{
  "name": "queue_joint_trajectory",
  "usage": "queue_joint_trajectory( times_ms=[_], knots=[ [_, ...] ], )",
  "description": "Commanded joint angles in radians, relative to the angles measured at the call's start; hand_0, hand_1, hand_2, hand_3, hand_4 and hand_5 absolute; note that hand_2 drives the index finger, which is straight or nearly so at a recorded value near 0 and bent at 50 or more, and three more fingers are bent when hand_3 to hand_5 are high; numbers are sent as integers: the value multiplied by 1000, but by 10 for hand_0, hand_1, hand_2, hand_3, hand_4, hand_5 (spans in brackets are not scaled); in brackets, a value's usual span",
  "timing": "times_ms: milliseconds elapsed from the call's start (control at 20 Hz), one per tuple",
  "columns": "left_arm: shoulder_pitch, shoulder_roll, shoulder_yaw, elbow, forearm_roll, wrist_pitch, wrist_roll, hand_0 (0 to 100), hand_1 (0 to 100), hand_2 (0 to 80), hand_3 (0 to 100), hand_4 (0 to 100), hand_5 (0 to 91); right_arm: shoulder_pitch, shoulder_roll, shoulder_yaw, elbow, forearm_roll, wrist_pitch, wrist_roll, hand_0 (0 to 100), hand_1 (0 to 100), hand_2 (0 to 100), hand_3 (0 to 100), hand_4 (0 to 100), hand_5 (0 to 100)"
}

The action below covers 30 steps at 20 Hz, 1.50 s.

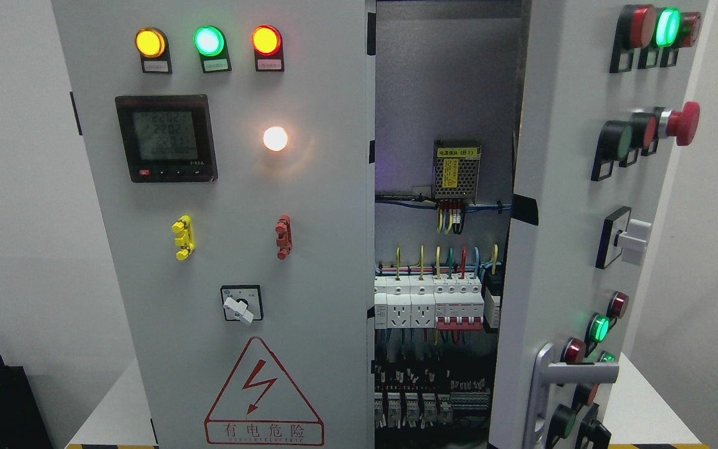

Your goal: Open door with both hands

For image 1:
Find black box at left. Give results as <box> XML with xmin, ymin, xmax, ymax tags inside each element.
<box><xmin>0</xmin><ymin>353</ymin><xmax>52</xmax><ymax>448</ymax></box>

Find red emergency stop button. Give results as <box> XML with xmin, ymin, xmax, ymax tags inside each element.
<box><xmin>654</xmin><ymin>100</ymin><xmax>701</xmax><ymax>146</ymax></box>

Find lower relay terminal row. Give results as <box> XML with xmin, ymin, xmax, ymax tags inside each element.
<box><xmin>371</xmin><ymin>364</ymin><xmax>491</xmax><ymax>429</ymax></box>

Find red indicator lamp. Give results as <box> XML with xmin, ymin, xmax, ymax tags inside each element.
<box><xmin>251</xmin><ymin>24</ymin><xmax>284</xmax><ymax>73</ymax></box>

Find white socket and breaker row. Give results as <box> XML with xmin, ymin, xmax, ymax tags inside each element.
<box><xmin>374</xmin><ymin>274</ymin><xmax>484</xmax><ymax>331</ymax></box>

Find green indicator lamp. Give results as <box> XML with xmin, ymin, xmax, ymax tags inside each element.
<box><xmin>193</xmin><ymin>26</ymin><xmax>232</xmax><ymax>74</ymax></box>

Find grey cabinet door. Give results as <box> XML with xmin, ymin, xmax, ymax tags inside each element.
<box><xmin>488</xmin><ymin>1</ymin><xmax>709</xmax><ymax>448</ymax></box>
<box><xmin>52</xmin><ymin>1</ymin><xmax>373</xmax><ymax>448</ymax></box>

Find metal mesh power supply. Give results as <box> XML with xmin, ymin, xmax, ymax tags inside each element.
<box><xmin>431</xmin><ymin>140</ymin><xmax>482</xmax><ymax>202</ymax></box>

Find black surge protector module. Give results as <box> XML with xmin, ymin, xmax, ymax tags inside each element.
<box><xmin>482</xmin><ymin>268</ymin><xmax>504</xmax><ymax>334</ymax></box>

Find yellow indicator lamp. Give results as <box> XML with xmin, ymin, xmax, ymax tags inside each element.
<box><xmin>134</xmin><ymin>27</ymin><xmax>172</xmax><ymax>74</ymax></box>

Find white knob selector switch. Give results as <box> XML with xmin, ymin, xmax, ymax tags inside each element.
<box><xmin>595</xmin><ymin>206</ymin><xmax>653</xmax><ymax>269</ymax></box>

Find black digital power meter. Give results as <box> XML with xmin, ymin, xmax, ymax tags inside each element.
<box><xmin>115</xmin><ymin>94</ymin><xmax>218</xmax><ymax>183</ymax></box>

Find red terminal connector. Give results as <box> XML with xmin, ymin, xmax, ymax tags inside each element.
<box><xmin>275</xmin><ymin>215</ymin><xmax>293</xmax><ymax>259</ymax></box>

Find red electric hazard sticker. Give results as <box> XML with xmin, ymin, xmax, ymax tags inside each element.
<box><xmin>204</xmin><ymin>336</ymin><xmax>325</xmax><ymax>447</ymax></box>

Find yellow terminal connector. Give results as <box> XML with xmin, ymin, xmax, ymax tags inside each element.
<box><xmin>171</xmin><ymin>215</ymin><xmax>196</xmax><ymax>261</ymax></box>

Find silver door handle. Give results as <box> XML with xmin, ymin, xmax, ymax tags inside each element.
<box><xmin>522</xmin><ymin>342</ymin><xmax>620</xmax><ymax>449</ymax></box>

